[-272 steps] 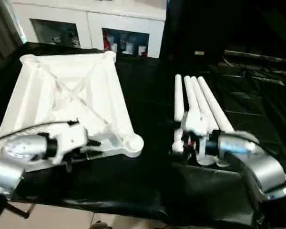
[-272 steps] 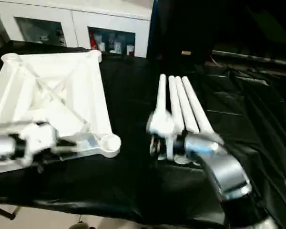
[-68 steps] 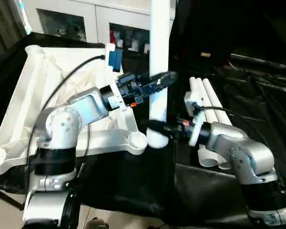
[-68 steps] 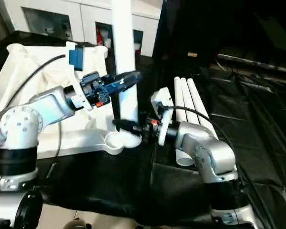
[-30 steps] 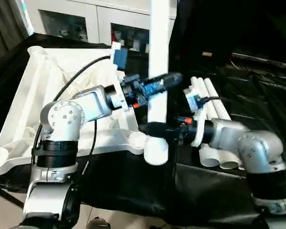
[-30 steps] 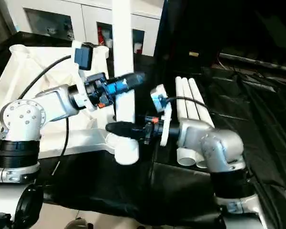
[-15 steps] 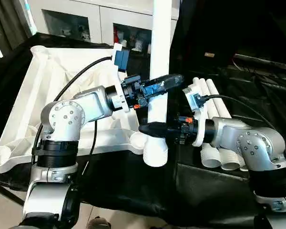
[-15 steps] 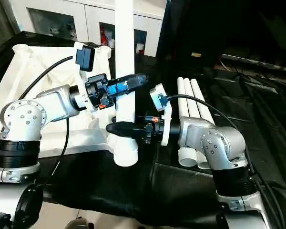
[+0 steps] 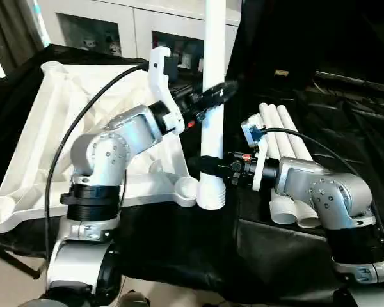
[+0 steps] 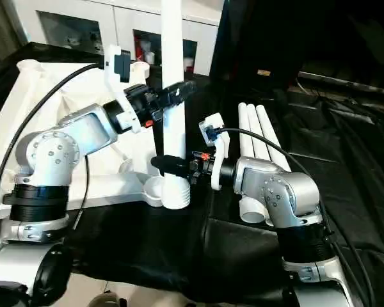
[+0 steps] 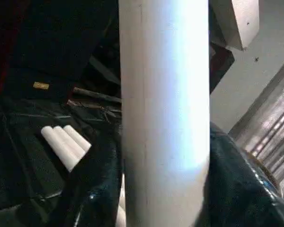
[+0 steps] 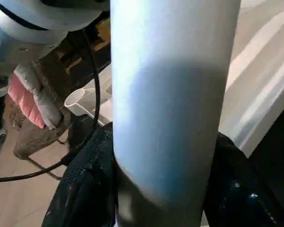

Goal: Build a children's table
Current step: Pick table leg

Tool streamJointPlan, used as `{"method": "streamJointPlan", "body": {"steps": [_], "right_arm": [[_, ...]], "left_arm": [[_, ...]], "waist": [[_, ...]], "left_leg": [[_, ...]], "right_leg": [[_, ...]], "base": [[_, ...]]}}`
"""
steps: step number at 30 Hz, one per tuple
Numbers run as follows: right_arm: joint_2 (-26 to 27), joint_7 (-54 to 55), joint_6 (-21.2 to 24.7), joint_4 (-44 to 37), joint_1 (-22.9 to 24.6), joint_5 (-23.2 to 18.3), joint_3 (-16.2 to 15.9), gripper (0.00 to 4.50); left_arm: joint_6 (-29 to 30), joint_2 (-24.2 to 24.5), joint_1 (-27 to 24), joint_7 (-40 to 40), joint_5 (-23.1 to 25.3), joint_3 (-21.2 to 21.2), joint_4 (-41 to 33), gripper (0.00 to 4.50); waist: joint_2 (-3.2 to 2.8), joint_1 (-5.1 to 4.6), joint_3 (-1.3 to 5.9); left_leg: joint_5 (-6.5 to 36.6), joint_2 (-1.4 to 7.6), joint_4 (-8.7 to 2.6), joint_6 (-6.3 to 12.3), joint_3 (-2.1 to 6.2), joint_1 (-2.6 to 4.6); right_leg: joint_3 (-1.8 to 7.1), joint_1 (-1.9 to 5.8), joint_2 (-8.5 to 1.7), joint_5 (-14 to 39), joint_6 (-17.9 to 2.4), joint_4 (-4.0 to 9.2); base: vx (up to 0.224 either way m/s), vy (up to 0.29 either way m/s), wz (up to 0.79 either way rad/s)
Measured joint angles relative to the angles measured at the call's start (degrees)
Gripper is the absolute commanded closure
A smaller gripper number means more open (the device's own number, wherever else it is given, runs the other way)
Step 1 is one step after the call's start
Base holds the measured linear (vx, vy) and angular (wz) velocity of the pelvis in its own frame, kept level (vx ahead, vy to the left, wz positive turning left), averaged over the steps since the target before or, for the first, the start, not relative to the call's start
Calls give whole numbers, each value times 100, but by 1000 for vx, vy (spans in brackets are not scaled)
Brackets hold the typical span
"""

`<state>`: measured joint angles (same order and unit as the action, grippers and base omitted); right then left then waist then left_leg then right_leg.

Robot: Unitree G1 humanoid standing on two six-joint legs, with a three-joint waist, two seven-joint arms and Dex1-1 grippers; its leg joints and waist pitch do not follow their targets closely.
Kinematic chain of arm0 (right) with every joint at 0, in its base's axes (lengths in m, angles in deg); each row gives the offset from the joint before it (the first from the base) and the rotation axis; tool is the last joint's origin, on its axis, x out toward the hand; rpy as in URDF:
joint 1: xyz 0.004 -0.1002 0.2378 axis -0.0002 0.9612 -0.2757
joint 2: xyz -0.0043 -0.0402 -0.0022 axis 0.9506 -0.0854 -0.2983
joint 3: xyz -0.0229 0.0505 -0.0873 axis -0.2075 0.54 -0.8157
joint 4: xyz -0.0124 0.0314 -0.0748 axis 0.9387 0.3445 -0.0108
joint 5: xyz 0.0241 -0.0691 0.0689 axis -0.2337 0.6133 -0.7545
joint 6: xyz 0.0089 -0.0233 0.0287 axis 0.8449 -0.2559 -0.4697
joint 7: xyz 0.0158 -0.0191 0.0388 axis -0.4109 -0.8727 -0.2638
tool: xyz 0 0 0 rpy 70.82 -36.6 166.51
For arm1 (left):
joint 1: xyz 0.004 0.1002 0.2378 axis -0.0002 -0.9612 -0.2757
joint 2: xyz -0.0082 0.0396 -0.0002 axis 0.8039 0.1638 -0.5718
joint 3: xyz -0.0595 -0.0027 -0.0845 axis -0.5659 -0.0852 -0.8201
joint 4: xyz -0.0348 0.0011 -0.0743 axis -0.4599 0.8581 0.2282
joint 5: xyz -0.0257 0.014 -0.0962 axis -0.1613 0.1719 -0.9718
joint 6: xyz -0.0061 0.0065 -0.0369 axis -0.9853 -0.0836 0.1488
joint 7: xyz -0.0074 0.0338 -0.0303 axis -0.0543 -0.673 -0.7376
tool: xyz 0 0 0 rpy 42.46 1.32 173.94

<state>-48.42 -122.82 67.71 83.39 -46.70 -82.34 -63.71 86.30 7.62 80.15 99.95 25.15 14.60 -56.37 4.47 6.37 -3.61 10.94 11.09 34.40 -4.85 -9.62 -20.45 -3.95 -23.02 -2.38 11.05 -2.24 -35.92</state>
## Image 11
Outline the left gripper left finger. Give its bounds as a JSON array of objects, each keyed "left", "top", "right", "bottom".
[{"left": 69, "top": 131, "right": 127, "bottom": 227}]

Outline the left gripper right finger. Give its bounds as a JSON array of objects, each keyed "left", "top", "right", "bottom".
[{"left": 198, "top": 121, "right": 284, "bottom": 227}]

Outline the black case with gold label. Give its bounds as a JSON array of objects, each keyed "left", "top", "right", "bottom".
[{"left": 0, "top": 0, "right": 120, "bottom": 100}]

